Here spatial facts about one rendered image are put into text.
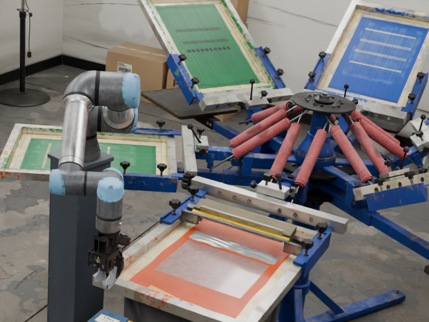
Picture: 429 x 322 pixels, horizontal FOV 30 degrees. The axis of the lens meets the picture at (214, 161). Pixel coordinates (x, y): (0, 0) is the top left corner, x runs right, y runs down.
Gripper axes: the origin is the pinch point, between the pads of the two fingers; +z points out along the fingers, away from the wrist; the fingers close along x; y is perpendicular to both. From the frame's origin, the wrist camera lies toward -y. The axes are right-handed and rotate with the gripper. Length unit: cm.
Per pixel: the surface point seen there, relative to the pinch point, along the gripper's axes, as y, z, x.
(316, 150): -136, -6, 20
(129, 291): -17.2, 12.4, -2.2
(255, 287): -48, 15, 31
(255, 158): -145, 9, -12
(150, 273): -35.0, 14.8, -4.5
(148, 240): -50, 11, -14
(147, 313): -26.5, 25.2, 0.0
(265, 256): -70, 14, 26
